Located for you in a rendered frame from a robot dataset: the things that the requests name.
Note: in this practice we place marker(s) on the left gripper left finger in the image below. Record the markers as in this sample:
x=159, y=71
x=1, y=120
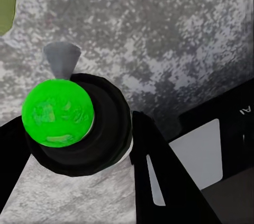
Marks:
x=14, y=154

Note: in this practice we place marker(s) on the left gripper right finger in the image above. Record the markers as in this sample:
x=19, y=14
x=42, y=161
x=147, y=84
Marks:
x=185, y=204

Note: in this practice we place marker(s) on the insectifuge atomizer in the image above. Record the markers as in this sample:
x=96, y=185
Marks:
x=77, y=124

